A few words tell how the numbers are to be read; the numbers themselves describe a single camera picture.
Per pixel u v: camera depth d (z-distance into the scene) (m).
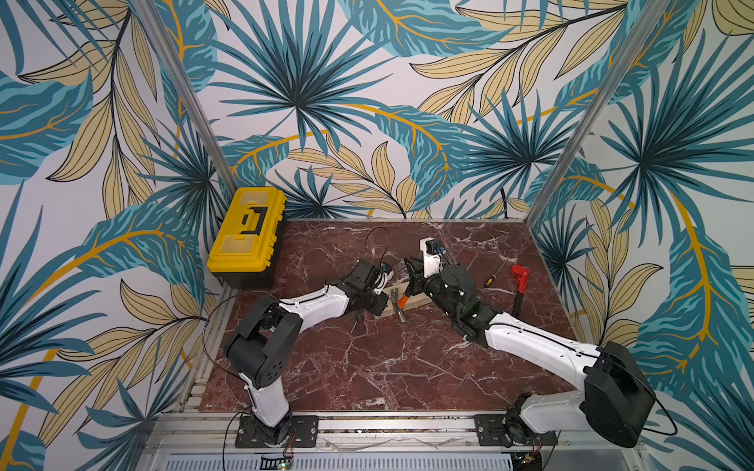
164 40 0.72
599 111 0.86
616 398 0.41
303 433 0.74
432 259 0.65
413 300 0.92
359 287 0.72
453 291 0.59
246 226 0.95
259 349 0.47
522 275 1.03
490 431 0.73
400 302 0.87
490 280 1.01
